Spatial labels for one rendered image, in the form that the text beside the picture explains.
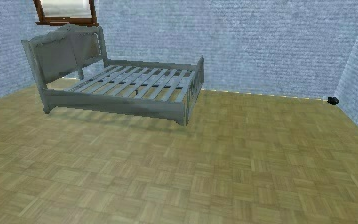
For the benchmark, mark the black joystick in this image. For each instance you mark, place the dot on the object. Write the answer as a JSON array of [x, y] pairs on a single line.
[[333, 100]]

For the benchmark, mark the brown framed window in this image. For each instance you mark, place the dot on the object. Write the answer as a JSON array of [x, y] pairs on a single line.
[[65, 10]]

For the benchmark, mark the grey slatted bed frame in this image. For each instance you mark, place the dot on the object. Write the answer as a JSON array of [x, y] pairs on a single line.
[[58, 58]]

